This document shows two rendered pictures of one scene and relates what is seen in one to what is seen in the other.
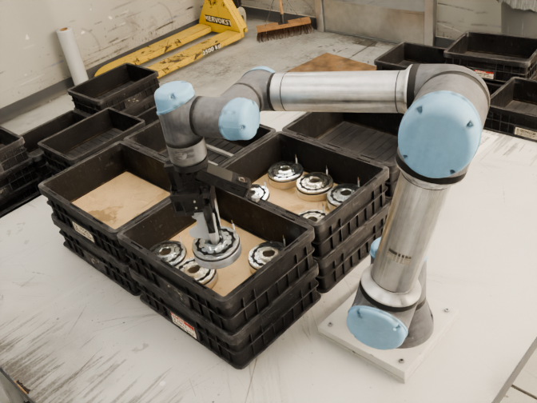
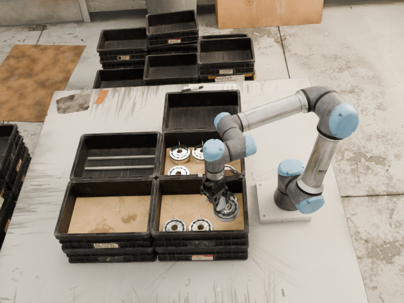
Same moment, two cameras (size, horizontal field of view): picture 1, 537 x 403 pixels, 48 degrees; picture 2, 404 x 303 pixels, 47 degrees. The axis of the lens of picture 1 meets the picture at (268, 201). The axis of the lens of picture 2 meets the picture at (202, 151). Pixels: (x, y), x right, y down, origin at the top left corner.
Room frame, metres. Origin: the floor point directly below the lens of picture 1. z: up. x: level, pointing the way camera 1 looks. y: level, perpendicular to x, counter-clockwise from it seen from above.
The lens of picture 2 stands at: (0.28, 0.95, 2.50)
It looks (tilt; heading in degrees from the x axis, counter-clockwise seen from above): 46 degrees down; 316
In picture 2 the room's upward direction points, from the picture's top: 5 degrees counter-clockwise
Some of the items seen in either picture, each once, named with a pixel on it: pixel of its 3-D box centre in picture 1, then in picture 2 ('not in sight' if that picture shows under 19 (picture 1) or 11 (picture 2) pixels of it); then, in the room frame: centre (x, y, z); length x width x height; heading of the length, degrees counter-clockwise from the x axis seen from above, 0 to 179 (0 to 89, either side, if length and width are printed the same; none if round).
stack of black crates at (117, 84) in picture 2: not in sight; (122, 92); (2.70, -0.62, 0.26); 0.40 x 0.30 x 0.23; 42
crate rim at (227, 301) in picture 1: (213, 235); (200, 205); (1.15, 0.14, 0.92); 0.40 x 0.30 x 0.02; 41
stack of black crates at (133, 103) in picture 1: (124, 118); not in sight; (3.05, 0.71, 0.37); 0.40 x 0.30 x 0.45; 132
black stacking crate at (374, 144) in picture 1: (364, 142); (202, 118); (1.54, -0.31, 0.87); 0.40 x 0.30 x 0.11; 41
